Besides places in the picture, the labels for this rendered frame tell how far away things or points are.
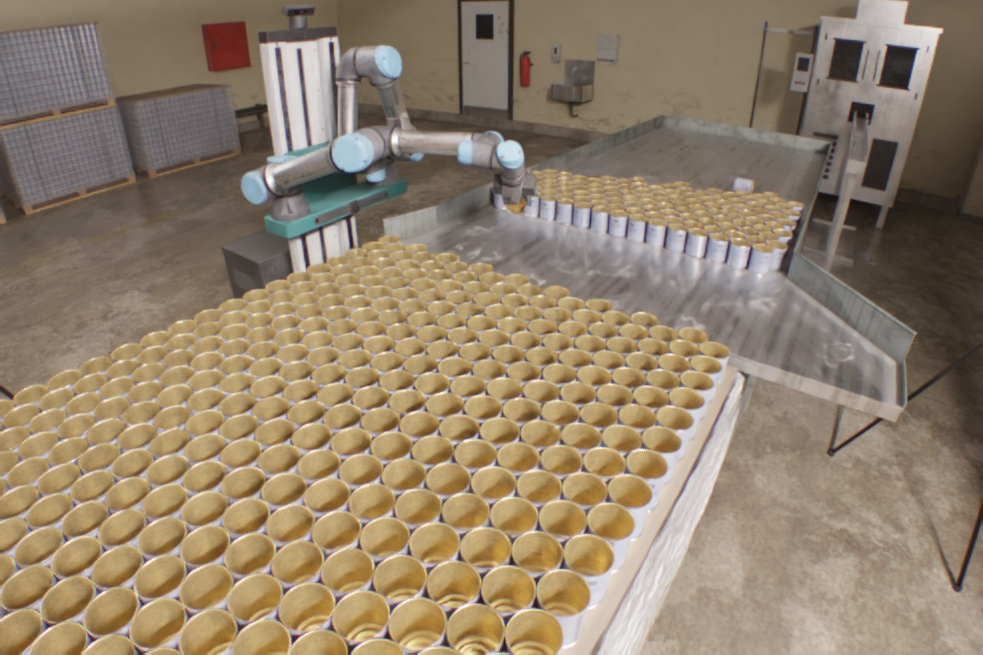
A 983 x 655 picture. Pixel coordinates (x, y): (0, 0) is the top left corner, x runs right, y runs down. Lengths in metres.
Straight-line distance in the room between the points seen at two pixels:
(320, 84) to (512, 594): 2.06
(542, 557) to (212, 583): 0.46
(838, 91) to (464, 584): 5.83
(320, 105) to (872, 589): 2.91
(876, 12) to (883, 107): 1.00
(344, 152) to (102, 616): 1.32
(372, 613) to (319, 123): 1.99
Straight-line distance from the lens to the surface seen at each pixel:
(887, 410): 1.40
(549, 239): 1.87
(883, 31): 6.16
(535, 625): 0.75
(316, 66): 2.39
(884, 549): 2.65
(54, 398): 1.29
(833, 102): 6.19
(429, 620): 0.76
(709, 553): 2.32
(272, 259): 2.50
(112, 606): 0.87
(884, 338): 1.58
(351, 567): 0.81
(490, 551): 0.82
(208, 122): 8.47
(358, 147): 1.69
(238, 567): 0.86
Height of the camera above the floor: 1.80
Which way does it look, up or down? 28 degrees down
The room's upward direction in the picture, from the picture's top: straight up
